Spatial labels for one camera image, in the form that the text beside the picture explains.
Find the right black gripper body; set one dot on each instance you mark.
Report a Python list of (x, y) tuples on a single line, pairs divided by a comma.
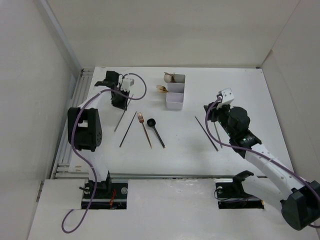
[(221, 114)]

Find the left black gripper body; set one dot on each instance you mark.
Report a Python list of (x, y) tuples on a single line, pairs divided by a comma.
[(119, 101)]

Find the silver chopstick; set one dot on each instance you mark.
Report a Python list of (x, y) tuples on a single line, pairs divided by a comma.
[(117, 125), (218, 135)]

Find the gold green-handled fork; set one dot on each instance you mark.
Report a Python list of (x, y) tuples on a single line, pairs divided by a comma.
[(161, 88), (162, 91)]

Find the white ceramic spoon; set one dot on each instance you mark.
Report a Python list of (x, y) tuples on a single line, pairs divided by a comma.
[(167, 78)]

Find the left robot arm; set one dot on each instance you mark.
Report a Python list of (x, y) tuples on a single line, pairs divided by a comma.
[(84, 128)]

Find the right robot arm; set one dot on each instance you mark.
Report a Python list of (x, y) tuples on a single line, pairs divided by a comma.
[(297, 199)]

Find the left black chopstick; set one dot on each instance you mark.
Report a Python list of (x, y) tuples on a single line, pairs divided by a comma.
[(129, 126)]

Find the black chopstick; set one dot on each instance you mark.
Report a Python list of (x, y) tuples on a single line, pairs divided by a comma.
[(215, 147), (129, 126)]

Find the rose gold fork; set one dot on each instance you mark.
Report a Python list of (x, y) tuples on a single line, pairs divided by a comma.
[(141, 121)]

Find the right black chopstick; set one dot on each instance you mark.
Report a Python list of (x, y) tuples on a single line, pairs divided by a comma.
[(215, 147)]

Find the black spoon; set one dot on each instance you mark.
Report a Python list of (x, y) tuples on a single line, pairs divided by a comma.
[(152, 124)]

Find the white three-compartment container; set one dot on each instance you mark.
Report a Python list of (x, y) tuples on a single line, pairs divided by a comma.
[(175, 95)]

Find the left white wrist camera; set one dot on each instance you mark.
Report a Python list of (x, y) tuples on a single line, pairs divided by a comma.
[(126, 84)]

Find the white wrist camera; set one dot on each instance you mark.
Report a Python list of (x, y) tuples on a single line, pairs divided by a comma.
[(126, 84), (225, 97)]

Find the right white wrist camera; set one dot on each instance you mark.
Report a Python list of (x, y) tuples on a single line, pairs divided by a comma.
[(225, 97)]

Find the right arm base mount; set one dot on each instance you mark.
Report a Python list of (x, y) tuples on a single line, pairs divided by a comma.
[(230, 193)]

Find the aluminium rail front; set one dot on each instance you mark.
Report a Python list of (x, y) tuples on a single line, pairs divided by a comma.
[(167, 176)]

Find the aluminium rail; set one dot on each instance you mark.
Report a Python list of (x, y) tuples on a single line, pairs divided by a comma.
[(167, 176), (64, 150)]

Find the aluminium rail left side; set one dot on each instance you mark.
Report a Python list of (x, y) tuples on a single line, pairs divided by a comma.
[(64, 150)]

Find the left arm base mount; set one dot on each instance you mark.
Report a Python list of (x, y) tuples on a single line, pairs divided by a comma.
[(109, 197)]

